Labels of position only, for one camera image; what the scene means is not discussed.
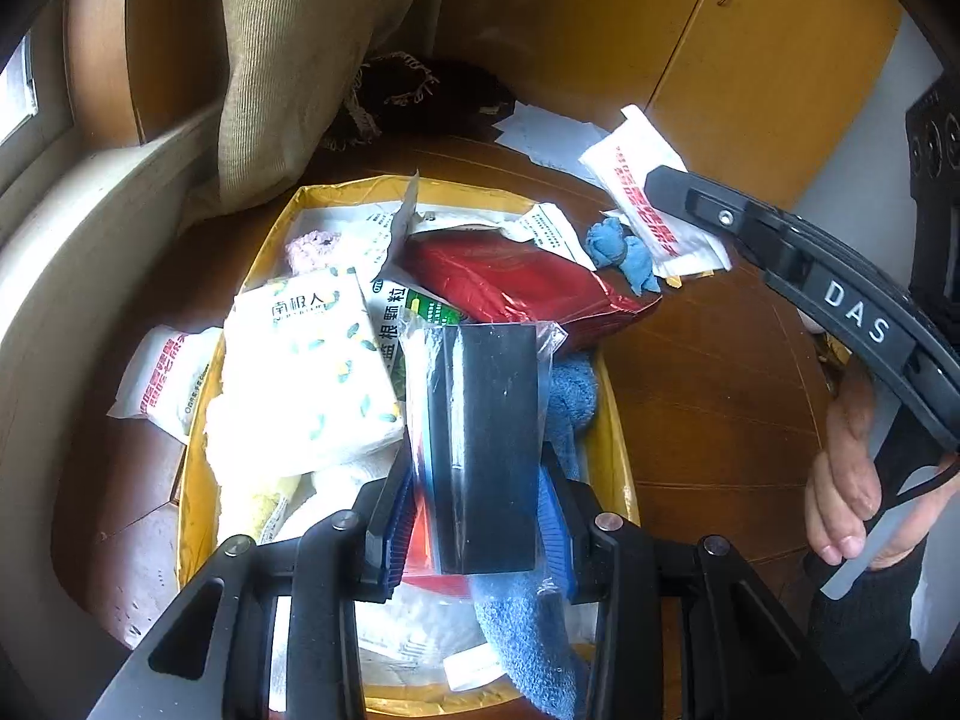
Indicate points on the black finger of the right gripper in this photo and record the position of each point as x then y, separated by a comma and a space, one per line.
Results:
761, 233

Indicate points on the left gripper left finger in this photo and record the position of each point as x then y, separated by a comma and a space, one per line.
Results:
388, 508

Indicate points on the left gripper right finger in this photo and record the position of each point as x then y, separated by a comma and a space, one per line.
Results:
566, 509

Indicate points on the blue knitted towel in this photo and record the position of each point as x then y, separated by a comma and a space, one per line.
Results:
522, 615

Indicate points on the black item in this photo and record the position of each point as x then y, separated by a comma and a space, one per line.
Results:
476, 396

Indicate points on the dark red foil bag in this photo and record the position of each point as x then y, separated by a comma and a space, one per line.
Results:
494, 280

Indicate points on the black sleeve forearm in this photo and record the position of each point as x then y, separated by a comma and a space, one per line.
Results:
865, 639

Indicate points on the right hand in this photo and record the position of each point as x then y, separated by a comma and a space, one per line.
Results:
842, 491

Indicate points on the yellow towel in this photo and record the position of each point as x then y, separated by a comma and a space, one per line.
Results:
272, 509

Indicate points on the green dotted tissue pack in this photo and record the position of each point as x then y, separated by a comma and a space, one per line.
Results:
303, 383

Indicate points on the small blue cloth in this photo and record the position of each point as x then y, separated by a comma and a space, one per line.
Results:
610, 245

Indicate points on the wooden wardrobe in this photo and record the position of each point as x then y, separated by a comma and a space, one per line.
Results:
755, 94

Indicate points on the white paper sheets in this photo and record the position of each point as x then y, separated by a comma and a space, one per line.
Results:
550, 140

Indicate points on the red white packet outside box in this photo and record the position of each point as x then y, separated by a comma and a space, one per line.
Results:
162, 381

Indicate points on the dark tasselled cloth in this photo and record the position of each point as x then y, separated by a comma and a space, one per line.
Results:
396, 95

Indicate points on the beige curtain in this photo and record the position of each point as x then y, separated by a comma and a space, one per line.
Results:
279, 69

